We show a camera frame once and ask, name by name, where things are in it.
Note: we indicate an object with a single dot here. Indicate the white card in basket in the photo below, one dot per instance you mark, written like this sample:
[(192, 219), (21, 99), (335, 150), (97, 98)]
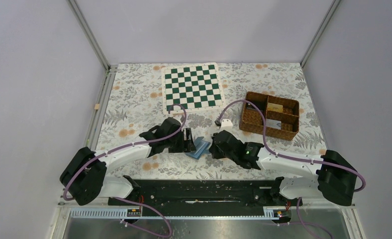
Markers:
[(277, 124)]

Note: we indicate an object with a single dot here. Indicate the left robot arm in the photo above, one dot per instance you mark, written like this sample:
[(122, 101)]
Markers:
[(89, 174)]

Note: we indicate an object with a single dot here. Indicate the gold card in basket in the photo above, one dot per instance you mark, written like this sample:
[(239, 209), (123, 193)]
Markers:
[(275, 107)]

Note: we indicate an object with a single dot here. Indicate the green white chessboard mat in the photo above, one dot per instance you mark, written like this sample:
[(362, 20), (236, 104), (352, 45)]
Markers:
[(196, 87)]

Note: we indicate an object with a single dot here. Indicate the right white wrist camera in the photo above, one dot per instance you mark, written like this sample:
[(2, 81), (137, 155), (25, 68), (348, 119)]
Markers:
[(224, 124)]

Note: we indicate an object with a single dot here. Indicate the blue card holder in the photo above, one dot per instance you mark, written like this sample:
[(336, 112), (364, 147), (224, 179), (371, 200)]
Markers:
[(202, 147)]

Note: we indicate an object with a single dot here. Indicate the black card in basket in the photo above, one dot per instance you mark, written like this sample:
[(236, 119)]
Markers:
[(253, 105)]

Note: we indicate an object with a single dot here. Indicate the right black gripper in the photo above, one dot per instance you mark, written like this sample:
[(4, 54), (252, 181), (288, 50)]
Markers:
[(213, 150)]

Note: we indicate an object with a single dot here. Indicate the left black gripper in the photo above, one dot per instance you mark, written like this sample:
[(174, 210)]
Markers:
[(186, 145)]

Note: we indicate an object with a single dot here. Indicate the brown wicker basket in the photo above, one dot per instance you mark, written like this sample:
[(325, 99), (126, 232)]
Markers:
[(251, 121)]

